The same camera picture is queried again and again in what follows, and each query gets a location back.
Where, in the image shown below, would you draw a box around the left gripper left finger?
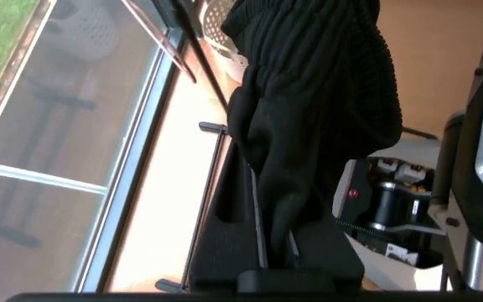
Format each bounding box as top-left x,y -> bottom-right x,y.
189,142 -> 268,294

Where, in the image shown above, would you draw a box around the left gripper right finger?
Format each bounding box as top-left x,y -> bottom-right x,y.
285,207 -> 366,291

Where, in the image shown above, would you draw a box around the black shorts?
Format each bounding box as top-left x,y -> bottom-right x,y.
220,0 -> 404,270

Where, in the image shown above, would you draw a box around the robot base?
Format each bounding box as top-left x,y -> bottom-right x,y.
330,12 -> 483,294

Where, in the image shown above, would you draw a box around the black clothes rack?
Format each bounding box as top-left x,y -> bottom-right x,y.
154,0 -> 231,294

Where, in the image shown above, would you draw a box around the pink clothes hanger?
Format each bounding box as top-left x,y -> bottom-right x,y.
121,0 -> 199,85

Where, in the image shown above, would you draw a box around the white laundry basket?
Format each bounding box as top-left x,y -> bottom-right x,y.
200,0 -> 252,86

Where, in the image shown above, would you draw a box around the window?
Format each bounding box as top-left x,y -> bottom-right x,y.
0,0 -> 193,294

